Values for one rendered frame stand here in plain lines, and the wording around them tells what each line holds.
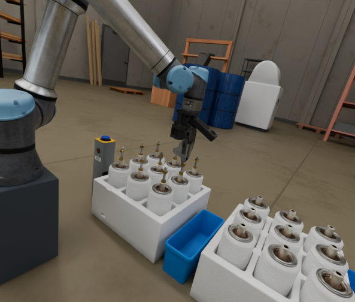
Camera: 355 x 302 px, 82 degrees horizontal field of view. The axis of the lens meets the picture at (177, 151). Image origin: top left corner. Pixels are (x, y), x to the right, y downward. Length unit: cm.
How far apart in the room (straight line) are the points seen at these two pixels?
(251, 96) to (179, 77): 417
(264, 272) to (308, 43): 863
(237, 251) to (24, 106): 69
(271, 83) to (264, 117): 67
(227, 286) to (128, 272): 34
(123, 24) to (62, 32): 22
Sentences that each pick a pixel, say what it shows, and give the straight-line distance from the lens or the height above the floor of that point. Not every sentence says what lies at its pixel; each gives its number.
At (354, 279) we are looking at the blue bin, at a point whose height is 9.
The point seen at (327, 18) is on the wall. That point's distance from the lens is 917.
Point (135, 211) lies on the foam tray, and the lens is 81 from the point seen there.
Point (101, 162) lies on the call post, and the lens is 105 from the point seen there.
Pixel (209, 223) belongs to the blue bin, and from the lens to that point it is 100.
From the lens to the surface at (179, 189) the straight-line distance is 84.
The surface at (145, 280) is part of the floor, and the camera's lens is 82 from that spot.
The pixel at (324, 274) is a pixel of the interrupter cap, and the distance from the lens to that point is 71.
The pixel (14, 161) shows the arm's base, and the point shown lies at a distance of 69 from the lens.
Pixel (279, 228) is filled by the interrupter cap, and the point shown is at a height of 25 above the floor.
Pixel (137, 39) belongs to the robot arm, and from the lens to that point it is 60.
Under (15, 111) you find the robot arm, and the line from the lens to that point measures 65.
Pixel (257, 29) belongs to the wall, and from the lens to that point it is 963.
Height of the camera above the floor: 64
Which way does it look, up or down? 18 degrees down
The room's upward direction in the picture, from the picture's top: 11 degrees clockwise
